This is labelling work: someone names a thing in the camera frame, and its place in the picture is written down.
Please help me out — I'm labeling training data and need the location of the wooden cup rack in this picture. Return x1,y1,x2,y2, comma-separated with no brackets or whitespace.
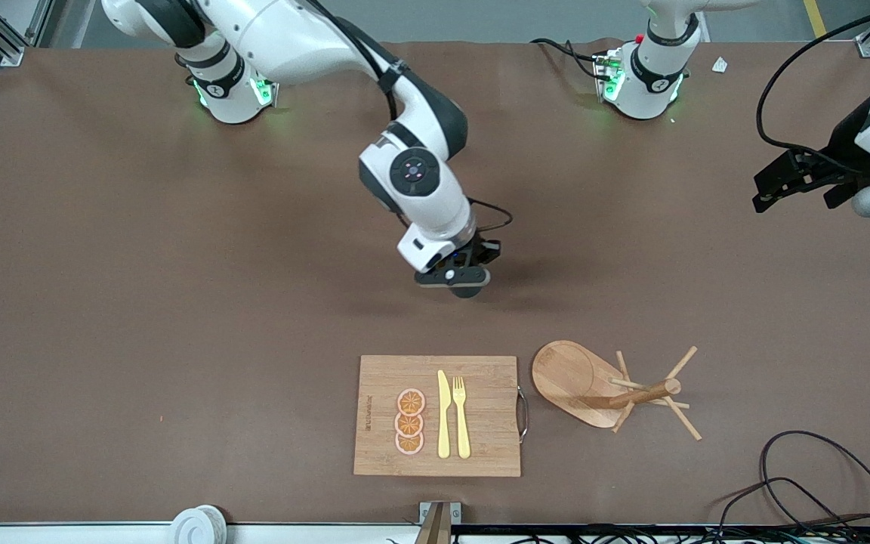
532,340,703,441

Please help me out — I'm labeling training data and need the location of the bamboo cutting board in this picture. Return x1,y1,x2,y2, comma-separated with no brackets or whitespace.
353,355,529,478

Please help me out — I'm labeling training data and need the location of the yellow plastic knife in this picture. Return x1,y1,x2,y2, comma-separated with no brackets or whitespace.
437,369,452,459

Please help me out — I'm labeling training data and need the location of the yellow plastic fork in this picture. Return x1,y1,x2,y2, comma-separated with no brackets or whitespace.
452,376,472,459

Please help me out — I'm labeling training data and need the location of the brown table mat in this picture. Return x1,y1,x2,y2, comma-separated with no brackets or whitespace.
0,38,870,526

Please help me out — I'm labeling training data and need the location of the white tape roll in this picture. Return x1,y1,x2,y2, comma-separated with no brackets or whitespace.
170,505,226,544

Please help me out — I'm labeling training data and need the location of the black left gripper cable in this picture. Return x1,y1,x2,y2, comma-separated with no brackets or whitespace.
756,0,870,156

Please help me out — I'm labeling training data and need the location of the black left arm base cable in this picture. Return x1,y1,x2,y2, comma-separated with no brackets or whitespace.
532,38,603,80

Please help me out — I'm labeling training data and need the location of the grey metal bracket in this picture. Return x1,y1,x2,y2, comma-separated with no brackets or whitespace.
418,501,462,544

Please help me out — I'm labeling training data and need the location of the black looped cable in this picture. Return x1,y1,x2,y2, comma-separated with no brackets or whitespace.
758,431,870,543

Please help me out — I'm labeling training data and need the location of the thin black cable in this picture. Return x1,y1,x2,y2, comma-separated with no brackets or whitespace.
711,476,862,544

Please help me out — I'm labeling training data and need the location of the white table edge rail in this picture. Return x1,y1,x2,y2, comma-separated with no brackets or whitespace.
0,521,421,544

